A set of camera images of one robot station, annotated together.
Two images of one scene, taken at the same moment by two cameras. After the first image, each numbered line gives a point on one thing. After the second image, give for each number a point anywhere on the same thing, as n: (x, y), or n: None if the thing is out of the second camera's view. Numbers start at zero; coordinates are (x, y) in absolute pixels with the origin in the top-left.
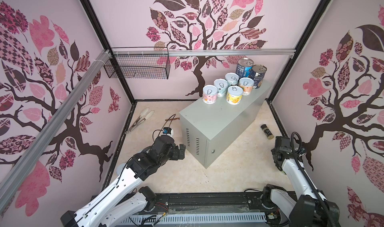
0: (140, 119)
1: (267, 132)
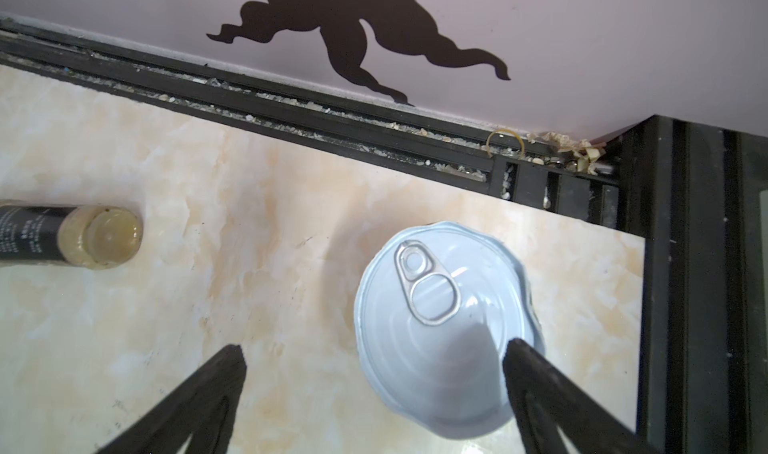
0: None
1: (99, 236)
